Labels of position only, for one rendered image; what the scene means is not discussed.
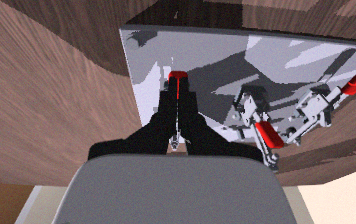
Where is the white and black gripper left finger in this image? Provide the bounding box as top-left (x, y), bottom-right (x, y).
top-left (87, 76), bottom-right (178, 161)

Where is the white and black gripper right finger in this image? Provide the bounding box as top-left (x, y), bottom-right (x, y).
top-left (178, 77), bottom-right (264, 163)

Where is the light grey fixture plate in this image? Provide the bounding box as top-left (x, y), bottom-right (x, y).
top-left (119, 24), bottom-right (356, 142)

